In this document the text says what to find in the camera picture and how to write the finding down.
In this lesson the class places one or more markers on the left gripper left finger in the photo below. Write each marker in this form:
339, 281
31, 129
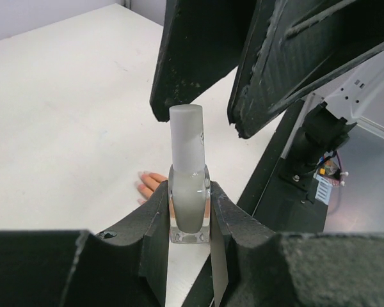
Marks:
125, 265

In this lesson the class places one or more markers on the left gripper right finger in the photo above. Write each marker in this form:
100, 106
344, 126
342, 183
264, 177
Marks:
307, 268

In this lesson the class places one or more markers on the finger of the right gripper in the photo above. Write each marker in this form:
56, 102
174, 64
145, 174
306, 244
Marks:
294, 47
202, 42

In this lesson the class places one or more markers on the clear nail polish bottle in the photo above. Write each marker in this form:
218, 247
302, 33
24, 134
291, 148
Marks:
189, 185

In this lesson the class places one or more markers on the mannequin hand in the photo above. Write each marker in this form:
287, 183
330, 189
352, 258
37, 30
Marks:
149, 182

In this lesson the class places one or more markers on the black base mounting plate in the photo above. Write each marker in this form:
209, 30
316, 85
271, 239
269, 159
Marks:
281, 191

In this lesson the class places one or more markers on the right white cable duct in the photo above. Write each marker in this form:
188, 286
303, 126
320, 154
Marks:
323, 190

